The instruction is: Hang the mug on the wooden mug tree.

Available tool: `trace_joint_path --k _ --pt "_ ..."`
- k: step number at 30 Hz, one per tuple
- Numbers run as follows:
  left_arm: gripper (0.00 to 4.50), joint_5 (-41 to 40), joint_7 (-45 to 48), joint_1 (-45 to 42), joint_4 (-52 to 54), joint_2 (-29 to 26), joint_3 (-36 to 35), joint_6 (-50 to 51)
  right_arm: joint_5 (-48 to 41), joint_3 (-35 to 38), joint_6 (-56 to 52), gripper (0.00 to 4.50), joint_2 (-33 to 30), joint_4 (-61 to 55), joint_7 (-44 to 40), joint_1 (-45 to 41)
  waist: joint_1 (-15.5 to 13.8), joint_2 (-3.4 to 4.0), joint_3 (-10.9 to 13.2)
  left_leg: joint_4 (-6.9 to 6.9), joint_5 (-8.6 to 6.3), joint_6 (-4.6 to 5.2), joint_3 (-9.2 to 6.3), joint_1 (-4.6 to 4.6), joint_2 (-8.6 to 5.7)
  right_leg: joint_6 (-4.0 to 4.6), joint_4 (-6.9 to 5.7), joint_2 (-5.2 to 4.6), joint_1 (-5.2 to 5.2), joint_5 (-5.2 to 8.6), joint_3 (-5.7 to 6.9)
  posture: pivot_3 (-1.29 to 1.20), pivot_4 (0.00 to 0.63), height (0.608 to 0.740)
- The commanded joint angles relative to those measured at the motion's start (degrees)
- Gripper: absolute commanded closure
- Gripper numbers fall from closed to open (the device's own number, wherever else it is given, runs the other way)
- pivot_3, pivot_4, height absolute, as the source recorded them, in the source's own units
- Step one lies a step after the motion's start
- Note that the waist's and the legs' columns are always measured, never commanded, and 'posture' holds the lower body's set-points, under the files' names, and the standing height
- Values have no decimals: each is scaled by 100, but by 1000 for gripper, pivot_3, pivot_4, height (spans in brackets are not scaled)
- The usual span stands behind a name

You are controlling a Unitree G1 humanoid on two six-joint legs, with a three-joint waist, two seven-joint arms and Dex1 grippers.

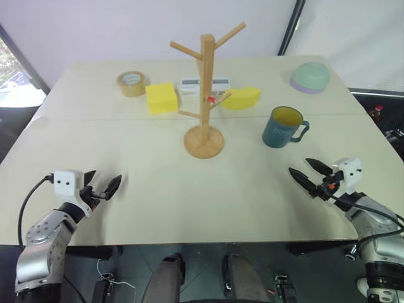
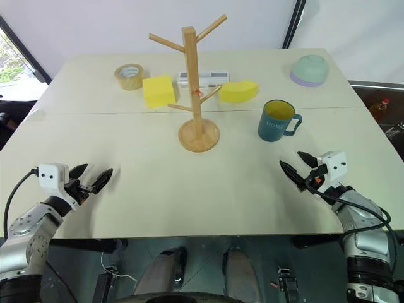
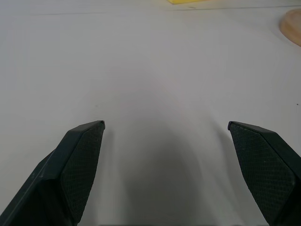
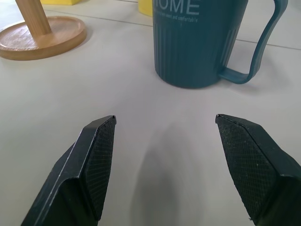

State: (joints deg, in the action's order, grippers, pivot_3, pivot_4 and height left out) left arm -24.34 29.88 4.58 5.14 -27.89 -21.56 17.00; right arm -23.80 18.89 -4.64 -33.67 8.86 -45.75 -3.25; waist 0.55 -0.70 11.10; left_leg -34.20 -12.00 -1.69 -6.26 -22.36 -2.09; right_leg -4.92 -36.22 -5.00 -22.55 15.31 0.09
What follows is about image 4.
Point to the yellow block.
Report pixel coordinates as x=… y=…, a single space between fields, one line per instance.
x=58 y=2

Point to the wooden mug stand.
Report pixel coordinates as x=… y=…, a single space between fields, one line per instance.
x=40 y=35

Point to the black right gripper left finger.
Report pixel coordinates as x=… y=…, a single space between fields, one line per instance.
x=77 y=174

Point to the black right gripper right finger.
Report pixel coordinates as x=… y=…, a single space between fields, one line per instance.
x=258 y=169

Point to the teal ribbed mug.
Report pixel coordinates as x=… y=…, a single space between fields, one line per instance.
x=195 y=44

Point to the yellow object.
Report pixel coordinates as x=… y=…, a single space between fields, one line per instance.
x=145 y=7

